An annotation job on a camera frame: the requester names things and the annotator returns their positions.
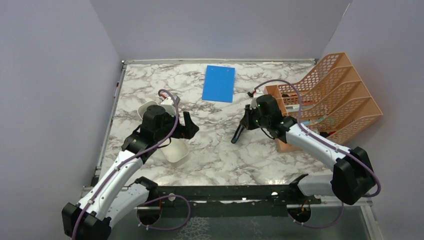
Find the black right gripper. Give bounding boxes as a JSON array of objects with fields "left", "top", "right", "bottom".
[{"left": 240, "top": 103, "right": 270, "bottom": 131}]

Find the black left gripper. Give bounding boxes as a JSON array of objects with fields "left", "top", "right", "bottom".
[{"left": 155, "top": 109, "right": 200, "bottom": 142}]

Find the black leather card holder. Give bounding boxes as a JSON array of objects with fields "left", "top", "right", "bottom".
[{"left": 230, "top": 124, "right": 245, "bottom": 144}]

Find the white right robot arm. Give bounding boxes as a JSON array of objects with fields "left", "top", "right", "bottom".
[{"left": 237, "top": 94, "right": 380, "bottom": 205}]

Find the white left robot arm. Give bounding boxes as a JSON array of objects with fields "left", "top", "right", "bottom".
[{"left": 61, "top": 105, "right": 200, "bottom": 240}]

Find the white oblong plastic tray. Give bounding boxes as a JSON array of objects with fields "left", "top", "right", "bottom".
[{"left": 137, "top": 98, "right": 190, "bottom": 167}]

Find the blue flat board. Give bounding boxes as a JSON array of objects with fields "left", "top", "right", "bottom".
[{"left": 201, "top": 65, "right": 236, "bottom": 103}]

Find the peach plastic file organizer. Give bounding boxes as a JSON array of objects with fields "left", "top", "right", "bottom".
[{"left": 261, "top": 52, "right": 384, "bottom": 154}]

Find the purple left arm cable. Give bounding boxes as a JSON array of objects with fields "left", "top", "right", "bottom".
[{"left": 71, "top": 88, "right": 192, "bottom": 240}]

